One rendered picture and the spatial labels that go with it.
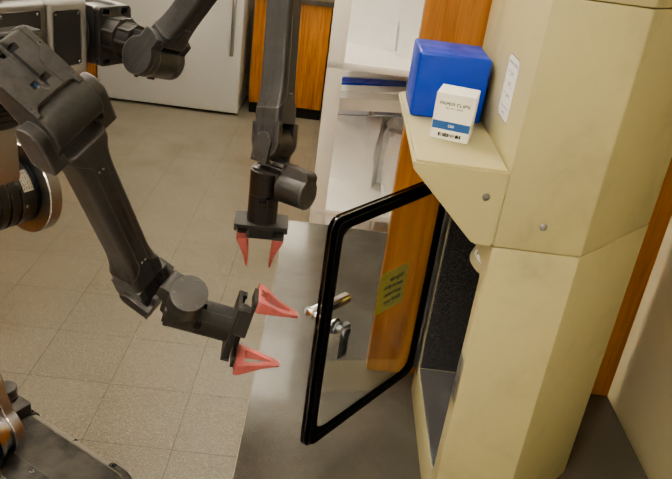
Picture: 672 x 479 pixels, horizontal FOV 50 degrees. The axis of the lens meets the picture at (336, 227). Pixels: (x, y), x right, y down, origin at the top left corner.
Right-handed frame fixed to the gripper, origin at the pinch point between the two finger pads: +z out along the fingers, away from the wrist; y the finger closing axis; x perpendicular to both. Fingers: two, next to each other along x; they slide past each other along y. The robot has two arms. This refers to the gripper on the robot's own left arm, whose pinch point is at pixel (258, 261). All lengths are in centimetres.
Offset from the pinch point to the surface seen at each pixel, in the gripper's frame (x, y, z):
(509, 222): -48, 31, -33
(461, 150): -42, 25, -40
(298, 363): -9.6, 9.7, 16.6
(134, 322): 140, -53, 108
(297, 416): -25.0, 9.7, 16.8
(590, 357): -38, 51, -9
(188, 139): 380, -66, 105
